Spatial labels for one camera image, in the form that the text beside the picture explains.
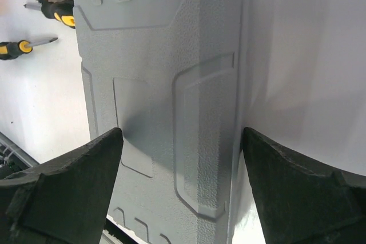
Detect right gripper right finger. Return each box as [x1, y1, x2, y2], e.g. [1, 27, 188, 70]
[242, 127, 365, 243]

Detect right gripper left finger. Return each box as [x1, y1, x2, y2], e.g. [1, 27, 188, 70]
[1, 127, 124, 243]

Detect grey plastic tool case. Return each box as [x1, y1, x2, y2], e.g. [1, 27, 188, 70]
[74, 0, 248, 243]

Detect lower black yellow screwdriver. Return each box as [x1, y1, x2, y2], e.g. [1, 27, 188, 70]
[1, 37, 58, 61]

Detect black yellow screwdriver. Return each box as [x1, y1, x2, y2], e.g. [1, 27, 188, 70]
[24, 0, 75, 29]
[1, 37, 58, 61]

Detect upper black yellow screwdriver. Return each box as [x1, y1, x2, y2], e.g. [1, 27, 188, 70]
[24, 0, 75, 29]

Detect aluminium front rail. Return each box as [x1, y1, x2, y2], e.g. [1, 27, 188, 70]
[0, 133, 39, 179]

